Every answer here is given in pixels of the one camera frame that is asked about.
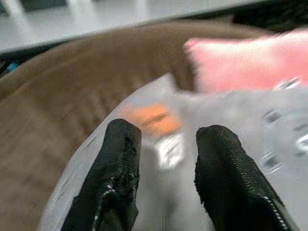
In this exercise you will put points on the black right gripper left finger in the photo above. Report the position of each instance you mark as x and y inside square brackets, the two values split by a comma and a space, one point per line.
[115, 173]

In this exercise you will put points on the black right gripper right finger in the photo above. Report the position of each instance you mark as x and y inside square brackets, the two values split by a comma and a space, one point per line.
[231, 178]

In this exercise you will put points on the brown curved sofa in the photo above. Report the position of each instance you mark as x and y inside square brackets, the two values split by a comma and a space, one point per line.
[72, 101]

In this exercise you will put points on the pink pillow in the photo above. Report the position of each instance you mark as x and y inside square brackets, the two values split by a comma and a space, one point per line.
[250, 65]

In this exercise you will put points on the white table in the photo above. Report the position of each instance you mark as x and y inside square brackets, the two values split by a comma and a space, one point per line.
[96, 16]

